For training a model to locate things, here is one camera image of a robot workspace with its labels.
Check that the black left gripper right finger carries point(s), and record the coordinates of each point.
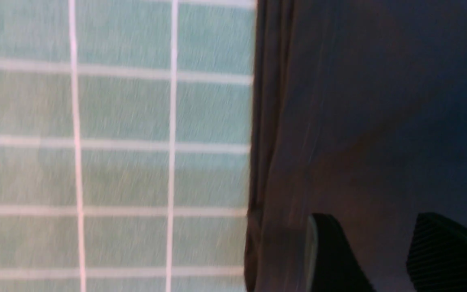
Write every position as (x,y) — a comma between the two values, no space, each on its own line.
(437,257)

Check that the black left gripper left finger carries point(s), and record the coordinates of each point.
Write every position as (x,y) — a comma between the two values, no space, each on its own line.
(329,262)

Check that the dark gray long-sleeve shirt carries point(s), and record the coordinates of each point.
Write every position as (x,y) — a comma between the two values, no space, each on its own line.
(359,111)

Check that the green checkered tablecloth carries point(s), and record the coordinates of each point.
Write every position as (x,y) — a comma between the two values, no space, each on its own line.
(124,144)

